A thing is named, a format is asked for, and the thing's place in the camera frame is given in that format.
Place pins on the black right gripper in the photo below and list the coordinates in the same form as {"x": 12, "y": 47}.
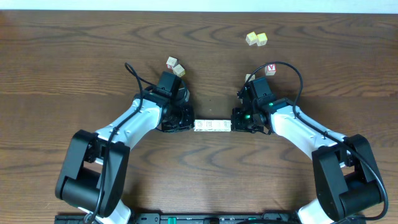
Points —
{"x": 236, "y": 122}

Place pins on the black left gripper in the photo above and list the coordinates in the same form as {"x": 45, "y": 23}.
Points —
{"x": 185, "y": 121}

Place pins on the green O wooden block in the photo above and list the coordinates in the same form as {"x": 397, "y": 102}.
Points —
{"x": 199, "y": 124}

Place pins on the red-edged spiral block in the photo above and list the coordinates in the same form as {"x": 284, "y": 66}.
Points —
{"x": 227, "y": 125}

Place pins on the blue-edged wooden block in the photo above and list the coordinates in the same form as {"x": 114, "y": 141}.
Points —
{"x": 208, "y": 125}

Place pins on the green-edged wooden block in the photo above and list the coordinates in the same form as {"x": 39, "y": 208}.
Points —
{"x": 217, "y": 125}

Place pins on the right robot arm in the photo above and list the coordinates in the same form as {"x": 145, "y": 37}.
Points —
{"x": 347, "y": 179}

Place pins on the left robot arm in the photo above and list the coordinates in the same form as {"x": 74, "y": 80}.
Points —
{"x": 94, "y": 170}

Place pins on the yellow number 8 block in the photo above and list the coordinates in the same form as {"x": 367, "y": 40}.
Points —
{"x": 249, "y": 77}

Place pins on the yellow letter G block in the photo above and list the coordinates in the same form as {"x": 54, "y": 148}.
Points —
{"x": 178, "y": 70}

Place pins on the red letter A block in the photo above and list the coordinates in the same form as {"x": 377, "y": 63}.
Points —
{"x": 270, "y": 69}

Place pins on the red-edged wooden block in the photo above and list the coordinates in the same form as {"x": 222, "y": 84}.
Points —
{"x": 171, "y": 62}

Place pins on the yellow-top block left of pair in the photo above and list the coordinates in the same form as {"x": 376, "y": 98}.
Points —
{"x": 251, "y": 38}

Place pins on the yellow-top block of pair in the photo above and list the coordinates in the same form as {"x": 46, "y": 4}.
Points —
{"x": 251, "y": 38}
{"x": 261, "y": 39}

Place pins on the yellow-top block right of pair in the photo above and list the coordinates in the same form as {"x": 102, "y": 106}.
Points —
{"x": 261, "y": 39}

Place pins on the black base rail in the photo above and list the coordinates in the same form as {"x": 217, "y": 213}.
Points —
{"x": 156, "y": 218}

